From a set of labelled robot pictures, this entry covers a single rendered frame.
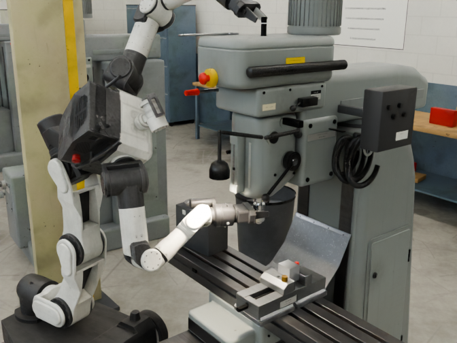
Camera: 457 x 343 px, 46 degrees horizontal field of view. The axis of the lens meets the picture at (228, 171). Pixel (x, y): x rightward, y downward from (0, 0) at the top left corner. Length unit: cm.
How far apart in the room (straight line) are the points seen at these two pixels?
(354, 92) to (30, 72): 194
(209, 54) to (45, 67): 171
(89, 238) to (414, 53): 497
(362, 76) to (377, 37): 470
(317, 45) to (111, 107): 75
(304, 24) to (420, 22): 458
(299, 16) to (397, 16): 473
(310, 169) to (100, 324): 125
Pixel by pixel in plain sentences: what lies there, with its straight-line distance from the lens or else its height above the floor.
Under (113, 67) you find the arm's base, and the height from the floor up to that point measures 177.
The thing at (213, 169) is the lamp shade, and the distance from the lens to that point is 184.
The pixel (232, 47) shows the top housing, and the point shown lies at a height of 186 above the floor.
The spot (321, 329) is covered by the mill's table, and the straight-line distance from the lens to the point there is 194.
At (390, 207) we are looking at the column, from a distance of 239.
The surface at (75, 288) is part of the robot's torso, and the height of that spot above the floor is 83.
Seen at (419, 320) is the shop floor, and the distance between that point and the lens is 394.
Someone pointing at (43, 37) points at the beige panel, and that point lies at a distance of 337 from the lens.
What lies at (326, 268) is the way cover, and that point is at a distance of 231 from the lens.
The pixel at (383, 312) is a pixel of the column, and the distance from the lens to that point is 258.
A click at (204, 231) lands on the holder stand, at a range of 236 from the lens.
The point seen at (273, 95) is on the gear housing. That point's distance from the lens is 184.
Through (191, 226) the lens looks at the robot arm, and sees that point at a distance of 195.
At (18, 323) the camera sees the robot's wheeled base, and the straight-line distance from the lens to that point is 278.
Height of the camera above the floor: 199
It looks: 17 degrees down
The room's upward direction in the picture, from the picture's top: 1 degrees clockwise
